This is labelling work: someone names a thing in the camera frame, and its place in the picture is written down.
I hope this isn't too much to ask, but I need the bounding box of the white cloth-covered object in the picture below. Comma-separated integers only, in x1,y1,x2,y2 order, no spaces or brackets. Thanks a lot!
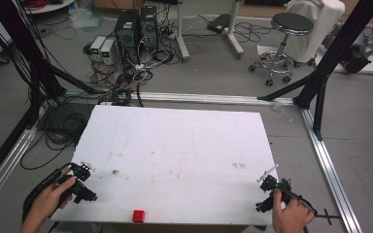
284,0,347,64

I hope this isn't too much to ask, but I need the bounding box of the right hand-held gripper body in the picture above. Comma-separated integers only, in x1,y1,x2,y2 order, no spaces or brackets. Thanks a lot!
254,174,293,214

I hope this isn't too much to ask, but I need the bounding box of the white round table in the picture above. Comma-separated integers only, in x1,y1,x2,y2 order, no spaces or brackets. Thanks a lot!
21,0,77,16

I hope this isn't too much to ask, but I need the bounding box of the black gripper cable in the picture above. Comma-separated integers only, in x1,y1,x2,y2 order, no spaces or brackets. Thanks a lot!
21,162,74,225
281,186,319,217

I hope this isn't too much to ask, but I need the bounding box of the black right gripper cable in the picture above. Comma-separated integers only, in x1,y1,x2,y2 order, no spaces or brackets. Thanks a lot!
281,186,319,217

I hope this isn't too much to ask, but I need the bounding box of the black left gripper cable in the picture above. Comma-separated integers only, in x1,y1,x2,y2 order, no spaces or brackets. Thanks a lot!
21,162,74,225

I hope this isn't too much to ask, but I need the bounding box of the slim black computer tower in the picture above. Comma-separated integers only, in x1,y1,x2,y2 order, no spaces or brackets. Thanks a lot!
138,5,159,50

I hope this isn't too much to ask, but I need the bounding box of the black device on white board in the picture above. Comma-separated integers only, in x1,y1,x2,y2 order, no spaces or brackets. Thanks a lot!
314,41,373,76

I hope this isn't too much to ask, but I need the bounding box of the person's right hand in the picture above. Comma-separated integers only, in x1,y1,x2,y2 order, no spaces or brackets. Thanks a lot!
271,188,316,233

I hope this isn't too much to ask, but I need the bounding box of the black round swivel stool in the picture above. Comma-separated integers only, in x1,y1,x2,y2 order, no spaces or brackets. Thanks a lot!
248,12,316,87

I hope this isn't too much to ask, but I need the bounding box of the white desk leg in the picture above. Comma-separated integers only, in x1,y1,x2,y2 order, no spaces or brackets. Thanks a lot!
174,0,191,63
224,0,246,60

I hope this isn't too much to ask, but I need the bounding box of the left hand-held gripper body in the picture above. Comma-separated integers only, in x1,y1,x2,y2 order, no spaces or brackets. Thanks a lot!
55,162,98,205

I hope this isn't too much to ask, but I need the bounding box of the flat black box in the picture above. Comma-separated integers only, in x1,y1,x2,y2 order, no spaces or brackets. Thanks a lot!
206,13,231,35

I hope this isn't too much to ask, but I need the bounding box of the person's left hand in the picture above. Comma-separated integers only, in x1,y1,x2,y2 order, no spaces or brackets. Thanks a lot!
20,176,78,233

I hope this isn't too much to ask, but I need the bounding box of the clear plastic bag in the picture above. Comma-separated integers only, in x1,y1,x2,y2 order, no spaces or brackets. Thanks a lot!
67,7,106,33

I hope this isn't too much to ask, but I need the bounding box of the black frame strut with cables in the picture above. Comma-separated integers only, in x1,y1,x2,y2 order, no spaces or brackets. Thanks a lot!
0,0,105,192

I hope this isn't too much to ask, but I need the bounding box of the white bench power supply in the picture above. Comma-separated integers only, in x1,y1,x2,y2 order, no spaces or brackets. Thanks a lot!
99,39,117,66
89,35,107,63

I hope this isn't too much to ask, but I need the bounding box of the small red cube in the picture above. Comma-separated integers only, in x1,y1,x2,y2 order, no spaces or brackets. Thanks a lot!
132,209,146,223

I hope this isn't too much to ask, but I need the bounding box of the large black computer tower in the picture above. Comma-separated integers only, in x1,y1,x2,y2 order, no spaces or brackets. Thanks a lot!
114,9,141,65

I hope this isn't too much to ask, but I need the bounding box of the aluminium floor rail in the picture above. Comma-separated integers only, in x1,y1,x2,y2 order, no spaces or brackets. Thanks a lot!
0,125,39,219
62,89,296,107
298,107,364,233

